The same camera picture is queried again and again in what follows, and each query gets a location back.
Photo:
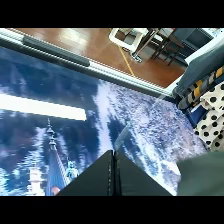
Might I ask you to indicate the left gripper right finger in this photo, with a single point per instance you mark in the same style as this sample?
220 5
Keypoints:
136 181

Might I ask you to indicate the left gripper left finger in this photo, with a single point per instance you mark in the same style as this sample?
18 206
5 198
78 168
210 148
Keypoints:
95 180

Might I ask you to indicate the dark green garment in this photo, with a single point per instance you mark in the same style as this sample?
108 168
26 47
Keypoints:
201 178

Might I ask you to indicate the blue garment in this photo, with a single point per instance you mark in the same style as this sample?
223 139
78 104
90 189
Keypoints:
197 115

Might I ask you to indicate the white black-dotted garment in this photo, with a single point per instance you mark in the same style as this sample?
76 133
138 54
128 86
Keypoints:
213 121

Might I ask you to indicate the grey yellow striped garment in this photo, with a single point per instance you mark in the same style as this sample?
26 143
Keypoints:
200 87

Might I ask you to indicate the dark grey garment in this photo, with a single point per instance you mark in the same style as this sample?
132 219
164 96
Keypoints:
200 68

